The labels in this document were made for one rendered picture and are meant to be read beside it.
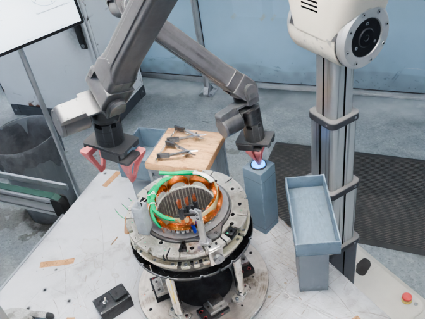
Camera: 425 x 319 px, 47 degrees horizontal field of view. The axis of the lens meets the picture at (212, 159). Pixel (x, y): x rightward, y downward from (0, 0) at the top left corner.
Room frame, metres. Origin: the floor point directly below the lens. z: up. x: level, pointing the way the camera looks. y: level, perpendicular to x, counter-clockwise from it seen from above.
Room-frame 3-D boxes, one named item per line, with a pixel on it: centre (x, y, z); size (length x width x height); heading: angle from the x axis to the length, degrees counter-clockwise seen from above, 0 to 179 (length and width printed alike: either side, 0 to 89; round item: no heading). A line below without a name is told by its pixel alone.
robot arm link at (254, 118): (1.13, -0.12, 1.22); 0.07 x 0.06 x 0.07; 117
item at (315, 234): (0.89, -0.23, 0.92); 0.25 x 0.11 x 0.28; 173
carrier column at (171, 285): (0.83, 0.16, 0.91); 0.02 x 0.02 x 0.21
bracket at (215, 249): (0.78, 0.03, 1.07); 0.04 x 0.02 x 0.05; 111
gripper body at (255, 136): (1.13, -0.13, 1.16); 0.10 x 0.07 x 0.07; 63
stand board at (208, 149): (1.24, 0.08, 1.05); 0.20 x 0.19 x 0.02; 65
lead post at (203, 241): (0.80, 0.05, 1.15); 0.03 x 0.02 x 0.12; 55
